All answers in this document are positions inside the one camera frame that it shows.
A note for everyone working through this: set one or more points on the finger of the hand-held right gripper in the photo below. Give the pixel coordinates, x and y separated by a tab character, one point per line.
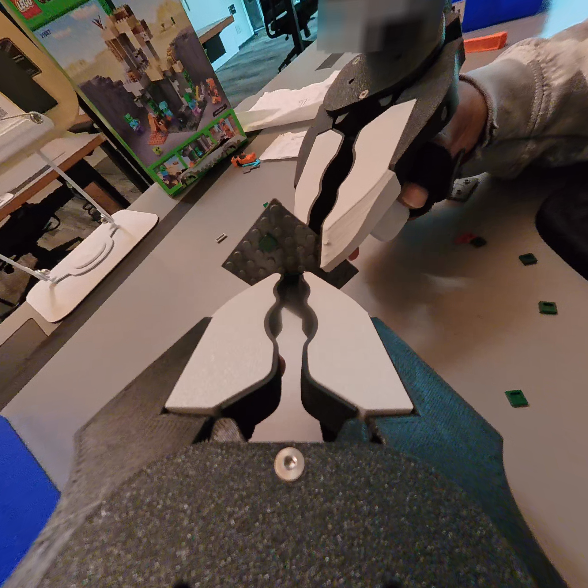
367	183
312	165

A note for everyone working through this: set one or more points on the red lego piece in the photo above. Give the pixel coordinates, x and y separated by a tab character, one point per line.
463	238

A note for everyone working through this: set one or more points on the crumpled white paper bag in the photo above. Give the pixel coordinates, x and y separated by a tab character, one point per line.
294	105

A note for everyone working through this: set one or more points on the light grey lego piece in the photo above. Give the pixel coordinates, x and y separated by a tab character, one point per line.
465	188

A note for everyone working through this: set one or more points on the orange teal lego figure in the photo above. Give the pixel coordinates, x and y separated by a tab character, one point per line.
246	160

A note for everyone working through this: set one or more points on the lego set box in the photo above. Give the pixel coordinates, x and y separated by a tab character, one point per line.
138	92

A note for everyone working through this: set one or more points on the wooden desk black legs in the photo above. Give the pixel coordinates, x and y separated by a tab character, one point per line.
82	142

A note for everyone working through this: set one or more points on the orange lego piece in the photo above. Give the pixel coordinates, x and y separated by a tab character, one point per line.
487	41

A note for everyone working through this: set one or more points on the flat white paper bag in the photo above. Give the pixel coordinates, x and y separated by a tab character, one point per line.
285	146

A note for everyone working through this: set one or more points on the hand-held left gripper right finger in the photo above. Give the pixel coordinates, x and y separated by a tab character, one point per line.
353	358

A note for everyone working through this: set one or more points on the grey lego baseplate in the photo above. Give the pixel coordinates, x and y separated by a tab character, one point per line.
248	262

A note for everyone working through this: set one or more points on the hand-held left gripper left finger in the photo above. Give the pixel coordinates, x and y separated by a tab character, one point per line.
229	358

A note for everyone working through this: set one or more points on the black wrist rest pad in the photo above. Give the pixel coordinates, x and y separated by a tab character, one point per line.
567	234

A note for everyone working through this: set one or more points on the white stand base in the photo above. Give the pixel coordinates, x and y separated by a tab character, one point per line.
92	257

